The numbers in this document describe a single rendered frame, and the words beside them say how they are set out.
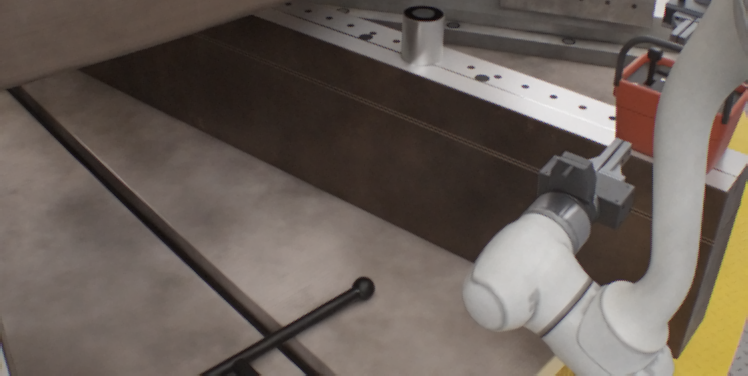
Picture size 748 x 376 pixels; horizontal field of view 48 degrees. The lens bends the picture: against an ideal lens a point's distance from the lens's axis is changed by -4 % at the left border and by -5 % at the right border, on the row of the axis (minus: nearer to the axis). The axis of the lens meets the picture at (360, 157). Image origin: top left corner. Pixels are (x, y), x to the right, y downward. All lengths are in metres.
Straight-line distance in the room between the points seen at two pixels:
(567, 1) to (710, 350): 1.04
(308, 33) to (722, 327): 1.22
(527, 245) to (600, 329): 0.14
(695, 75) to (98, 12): 0.84
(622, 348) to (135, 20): 0.84
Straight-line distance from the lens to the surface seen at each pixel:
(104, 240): 1.90
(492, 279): 1.08
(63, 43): 1.33
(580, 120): 1.56
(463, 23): 2.68
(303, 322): 1.60
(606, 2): 2.53
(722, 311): 2.30
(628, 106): 1.45
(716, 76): 0.91
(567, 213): 1.17
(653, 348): 1.11
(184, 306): 1.70
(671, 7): 1.66
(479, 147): 1.63
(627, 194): 1.24
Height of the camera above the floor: 1.45
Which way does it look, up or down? 33 degrees down
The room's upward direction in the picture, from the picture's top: 1 degrees clockwise
